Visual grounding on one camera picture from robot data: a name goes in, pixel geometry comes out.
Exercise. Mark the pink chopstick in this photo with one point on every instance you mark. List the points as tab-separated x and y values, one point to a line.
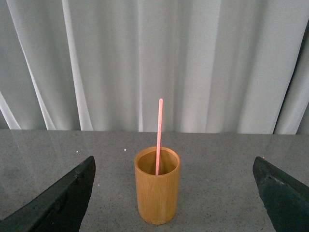
159	130

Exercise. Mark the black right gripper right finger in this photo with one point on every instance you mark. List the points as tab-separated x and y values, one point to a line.
285	199

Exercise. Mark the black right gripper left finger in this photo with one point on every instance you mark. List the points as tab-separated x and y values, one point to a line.
60	208

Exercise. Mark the bamboo chopstick holder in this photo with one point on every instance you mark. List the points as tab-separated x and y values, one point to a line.
157	195

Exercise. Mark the white curtain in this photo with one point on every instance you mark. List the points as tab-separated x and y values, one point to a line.
237	66

